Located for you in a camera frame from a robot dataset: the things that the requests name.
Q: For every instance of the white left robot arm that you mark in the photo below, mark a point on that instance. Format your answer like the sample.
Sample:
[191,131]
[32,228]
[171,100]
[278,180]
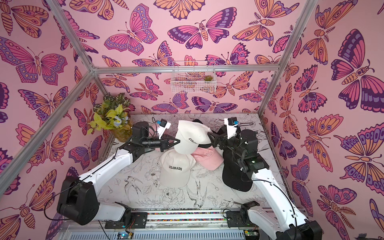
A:
[78,199]

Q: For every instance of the aluminium corner post left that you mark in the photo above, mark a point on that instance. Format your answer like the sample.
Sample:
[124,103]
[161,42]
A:
[59,14]

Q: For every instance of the white wire basket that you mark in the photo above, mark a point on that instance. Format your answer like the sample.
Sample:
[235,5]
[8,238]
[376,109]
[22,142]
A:
[193,82]

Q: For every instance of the aluminium horizontal back bar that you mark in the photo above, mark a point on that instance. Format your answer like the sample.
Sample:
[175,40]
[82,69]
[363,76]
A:
[202,68]

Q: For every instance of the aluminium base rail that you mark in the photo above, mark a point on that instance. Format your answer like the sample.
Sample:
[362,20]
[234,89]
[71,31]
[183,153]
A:
[228,224]

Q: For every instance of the pink cap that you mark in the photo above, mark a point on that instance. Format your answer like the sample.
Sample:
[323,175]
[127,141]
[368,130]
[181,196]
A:
[209,158]

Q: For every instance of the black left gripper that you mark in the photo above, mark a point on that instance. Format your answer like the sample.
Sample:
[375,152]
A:
[164,143]

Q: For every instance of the plain black cap front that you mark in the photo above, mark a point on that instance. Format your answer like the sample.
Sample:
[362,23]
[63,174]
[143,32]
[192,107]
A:
[232,176]

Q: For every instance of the aluminium corner post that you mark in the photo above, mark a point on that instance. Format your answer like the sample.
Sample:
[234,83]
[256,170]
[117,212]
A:
[301,23]
[59,14]

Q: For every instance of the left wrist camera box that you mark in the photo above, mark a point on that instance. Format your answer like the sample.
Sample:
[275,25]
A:
[162,126]

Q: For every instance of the small succulent in basket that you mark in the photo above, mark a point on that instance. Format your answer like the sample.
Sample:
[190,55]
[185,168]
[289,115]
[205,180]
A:
[208,78]

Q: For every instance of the potted green plant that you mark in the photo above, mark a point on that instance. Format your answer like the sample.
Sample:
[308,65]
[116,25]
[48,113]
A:
[113,115]

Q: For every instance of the white Colorado cap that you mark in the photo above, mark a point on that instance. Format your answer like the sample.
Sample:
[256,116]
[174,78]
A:
[175,169]

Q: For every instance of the aluminium left side bar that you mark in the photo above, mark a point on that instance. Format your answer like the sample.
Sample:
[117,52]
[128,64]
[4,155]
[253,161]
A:
[21,159]

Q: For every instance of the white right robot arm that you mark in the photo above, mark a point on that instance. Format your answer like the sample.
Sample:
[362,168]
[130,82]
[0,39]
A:
[270,195]

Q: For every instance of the aluminium corner post right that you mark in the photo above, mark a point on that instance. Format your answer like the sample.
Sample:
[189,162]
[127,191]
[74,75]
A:
[301,23]

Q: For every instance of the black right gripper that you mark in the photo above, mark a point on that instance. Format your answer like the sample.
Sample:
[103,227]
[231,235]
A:
[222,141]

